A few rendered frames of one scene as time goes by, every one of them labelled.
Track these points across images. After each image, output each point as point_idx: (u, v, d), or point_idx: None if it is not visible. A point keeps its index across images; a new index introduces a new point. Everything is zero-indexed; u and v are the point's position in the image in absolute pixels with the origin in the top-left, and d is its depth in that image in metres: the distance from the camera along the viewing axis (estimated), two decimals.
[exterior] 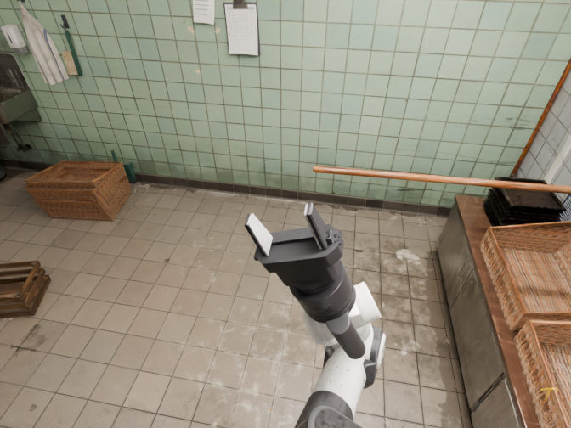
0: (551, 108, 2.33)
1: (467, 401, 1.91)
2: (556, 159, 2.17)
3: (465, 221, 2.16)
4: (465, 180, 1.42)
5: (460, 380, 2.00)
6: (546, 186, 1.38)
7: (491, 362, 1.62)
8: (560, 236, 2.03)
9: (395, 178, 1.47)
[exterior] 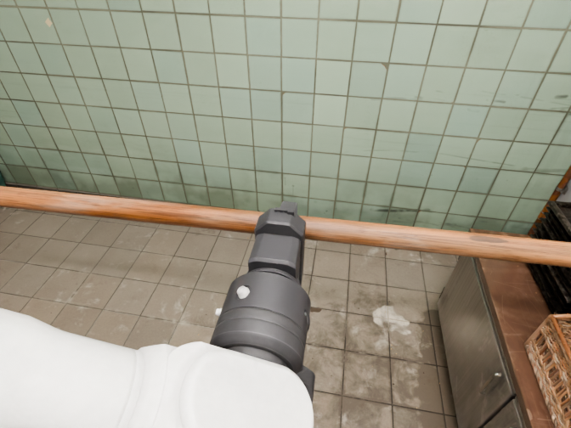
0: None
1: None
2: None
3: (491, 283, 1.15)
4: (49, 199, 0.48)
5: None
6: None
7: None
8: None
9: None
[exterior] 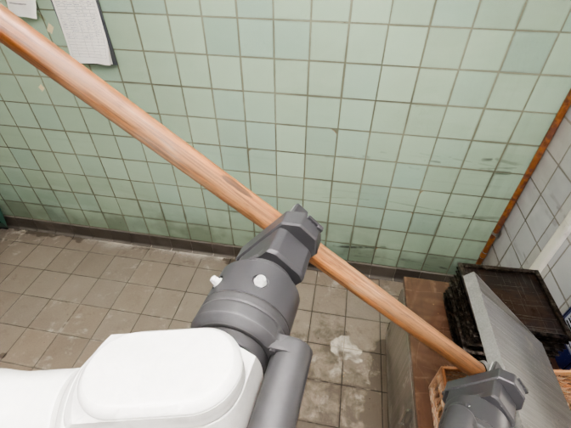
0: (548, 146, 1.53)
1: None
2: (557, 231, 1.37)
3: None
4: None
5: None
6: (3, 19, 0.32)
7: None
8: (563, 367, 1.23)
9: None
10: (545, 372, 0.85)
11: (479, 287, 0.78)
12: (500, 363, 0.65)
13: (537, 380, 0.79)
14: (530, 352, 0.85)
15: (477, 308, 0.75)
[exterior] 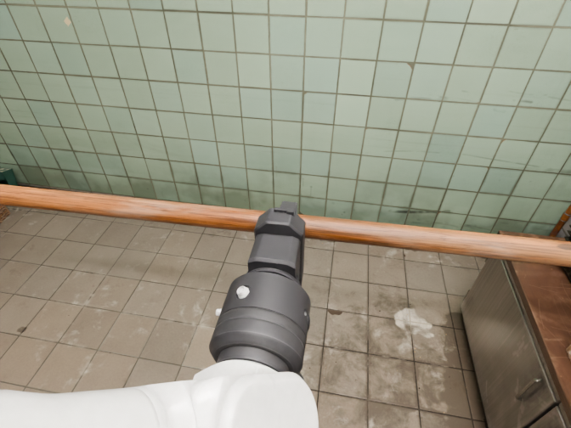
0: None
1: None
2: None
3: (526, 286, 1.13)
4: (116, 205, 0.48)
5: None
6: (345, 227, 0.44)
7: None
8: None
9: None
10: None
11: None
12: None
13: None
14: None
15: None
